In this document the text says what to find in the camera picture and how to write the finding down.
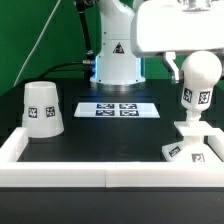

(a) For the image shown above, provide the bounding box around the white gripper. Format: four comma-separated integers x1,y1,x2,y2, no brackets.
130,0,224,84

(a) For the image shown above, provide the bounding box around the white lamp bulb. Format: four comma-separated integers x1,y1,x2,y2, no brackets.
181,51,222,122

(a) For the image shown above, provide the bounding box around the white lamp base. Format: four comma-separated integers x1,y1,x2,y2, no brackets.
161,120,223,164

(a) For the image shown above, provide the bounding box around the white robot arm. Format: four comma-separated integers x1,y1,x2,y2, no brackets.
90,0,224,91

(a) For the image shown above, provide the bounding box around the white lamp shade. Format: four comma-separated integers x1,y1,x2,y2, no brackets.
22,81,64,138

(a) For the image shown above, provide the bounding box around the white marker tag plate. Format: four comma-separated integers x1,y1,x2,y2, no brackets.
74,102,160,118

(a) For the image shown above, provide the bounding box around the white U-shaped fence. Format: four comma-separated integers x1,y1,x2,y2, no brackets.
0,127,224,188

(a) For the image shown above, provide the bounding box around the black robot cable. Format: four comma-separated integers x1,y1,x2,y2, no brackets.
37,0,98,81

